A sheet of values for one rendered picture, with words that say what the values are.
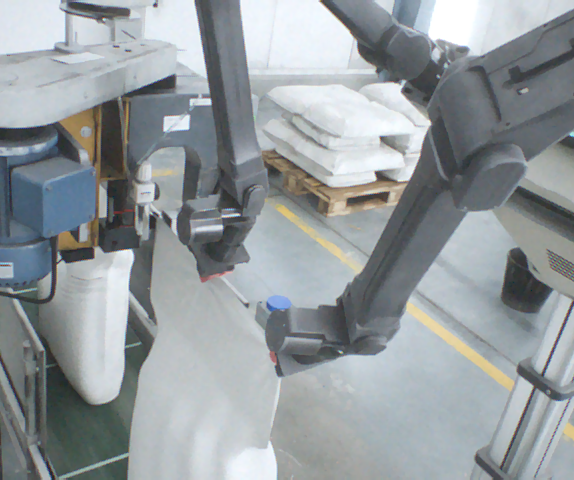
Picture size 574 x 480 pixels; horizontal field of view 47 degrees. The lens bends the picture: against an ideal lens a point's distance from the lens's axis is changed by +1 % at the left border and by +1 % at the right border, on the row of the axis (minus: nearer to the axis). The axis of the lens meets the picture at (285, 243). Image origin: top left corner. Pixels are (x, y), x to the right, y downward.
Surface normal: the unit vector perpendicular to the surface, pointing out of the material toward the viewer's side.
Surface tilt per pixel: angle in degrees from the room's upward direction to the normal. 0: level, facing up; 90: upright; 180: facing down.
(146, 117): 90
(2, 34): 91
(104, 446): 0
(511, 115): 55
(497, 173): 121
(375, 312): 109
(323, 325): 32
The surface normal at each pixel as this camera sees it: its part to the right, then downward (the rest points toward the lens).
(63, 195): 0.85, 0.36
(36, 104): 0.72, 0.42
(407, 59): 0.51, 0.51
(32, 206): -0.52, 0.33
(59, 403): 0.15, -0.88
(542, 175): -0.40, -0.58
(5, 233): 0.24, 0.48
